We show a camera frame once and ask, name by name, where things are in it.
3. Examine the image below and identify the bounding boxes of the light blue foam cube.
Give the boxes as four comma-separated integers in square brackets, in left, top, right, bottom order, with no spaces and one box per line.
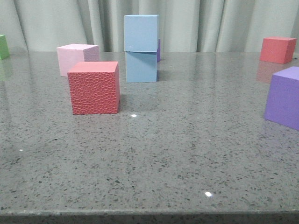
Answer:
[125,52,157,83]
[124,15,159,52]

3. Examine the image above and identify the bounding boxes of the red textured foam cube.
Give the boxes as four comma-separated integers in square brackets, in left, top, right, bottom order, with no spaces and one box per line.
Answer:
[68,61,120,115]

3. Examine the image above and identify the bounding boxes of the pink foam cube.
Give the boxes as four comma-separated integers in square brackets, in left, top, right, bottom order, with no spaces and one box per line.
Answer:
[57,43,100,77]

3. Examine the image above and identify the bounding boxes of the large purple foam cube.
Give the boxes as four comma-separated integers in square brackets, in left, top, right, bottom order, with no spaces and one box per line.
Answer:
[264,66,299,130]

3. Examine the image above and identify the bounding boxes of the orange-red foam cube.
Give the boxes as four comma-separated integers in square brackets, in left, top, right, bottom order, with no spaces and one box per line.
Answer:
[260,36,297,64]

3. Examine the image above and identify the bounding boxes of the grey curtain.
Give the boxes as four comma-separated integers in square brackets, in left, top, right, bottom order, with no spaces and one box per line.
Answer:
[0,0,299,52]

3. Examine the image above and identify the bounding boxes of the green foam cube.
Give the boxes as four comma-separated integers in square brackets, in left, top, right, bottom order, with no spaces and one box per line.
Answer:
[0,35,10,60]

